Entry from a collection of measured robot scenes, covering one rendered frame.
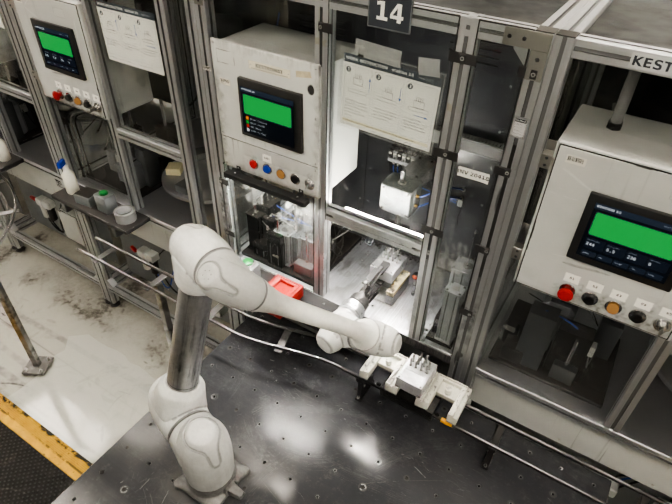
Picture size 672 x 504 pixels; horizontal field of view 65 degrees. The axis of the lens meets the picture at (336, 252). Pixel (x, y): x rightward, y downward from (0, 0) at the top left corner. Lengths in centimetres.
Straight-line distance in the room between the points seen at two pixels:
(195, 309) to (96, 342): 186
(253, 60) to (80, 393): 207
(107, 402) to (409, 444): 170
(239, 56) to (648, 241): 127
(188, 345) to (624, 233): 122
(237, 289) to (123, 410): 177
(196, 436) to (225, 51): 119
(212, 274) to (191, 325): 31
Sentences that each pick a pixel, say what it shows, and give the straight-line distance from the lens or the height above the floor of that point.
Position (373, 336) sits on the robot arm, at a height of 112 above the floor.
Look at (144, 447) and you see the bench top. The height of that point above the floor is 68.
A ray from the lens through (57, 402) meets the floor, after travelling 320.
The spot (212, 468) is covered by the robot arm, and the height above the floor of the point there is 87.
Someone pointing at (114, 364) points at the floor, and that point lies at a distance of 326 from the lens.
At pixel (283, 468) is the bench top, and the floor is 68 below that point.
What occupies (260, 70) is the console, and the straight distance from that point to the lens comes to 176.
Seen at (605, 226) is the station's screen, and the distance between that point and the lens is 146.
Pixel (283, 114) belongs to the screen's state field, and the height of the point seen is 166.
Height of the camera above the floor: 238
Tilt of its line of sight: 39 degrees down
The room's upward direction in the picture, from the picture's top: 2 degrees clockwise
